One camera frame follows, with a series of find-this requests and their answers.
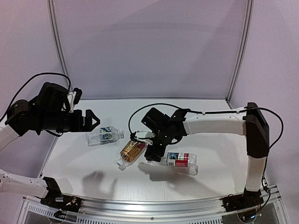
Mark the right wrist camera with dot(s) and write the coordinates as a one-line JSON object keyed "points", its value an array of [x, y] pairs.
{"points": [[143, 136]]}

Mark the right aluminium corner post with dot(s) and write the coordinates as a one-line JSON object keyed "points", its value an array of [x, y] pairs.
{"points": [[241, 50]]}

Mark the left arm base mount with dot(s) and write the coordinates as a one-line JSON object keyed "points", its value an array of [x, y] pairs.
{"points": [[55, 199]]}

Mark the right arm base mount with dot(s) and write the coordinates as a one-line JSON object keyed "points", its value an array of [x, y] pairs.
{"points": [[245, 200]]}

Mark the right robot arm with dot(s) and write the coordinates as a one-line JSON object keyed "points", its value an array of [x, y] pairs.
{"points": [[245, 121]]}

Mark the clear bottle blue label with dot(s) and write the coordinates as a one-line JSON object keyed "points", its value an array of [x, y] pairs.
{"points": [[104, 135]]}

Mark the gold red tea bottle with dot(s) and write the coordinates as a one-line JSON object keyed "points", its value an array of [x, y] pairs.
{"points": [[130, 153]]}

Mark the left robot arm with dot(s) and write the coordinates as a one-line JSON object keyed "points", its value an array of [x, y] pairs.
{"points": [[51, 110]]}

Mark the aluminium front rail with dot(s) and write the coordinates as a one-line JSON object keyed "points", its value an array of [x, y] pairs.
{"points": [[202, 211]]}

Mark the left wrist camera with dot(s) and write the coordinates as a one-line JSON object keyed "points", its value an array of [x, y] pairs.
{"points": [[73, 99]]}

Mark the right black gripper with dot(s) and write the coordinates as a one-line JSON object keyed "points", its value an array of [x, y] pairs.
{"points": [[152, 152]]}

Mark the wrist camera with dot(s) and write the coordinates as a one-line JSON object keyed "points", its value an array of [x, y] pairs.
{"points": [[73, 99], [143, 136]]}

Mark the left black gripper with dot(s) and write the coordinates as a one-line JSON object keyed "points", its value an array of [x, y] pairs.
{"points": [[82, 120]]}

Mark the clear bottle red white label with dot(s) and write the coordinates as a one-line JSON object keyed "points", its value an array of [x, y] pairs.
{"points": [[183, 162]]}

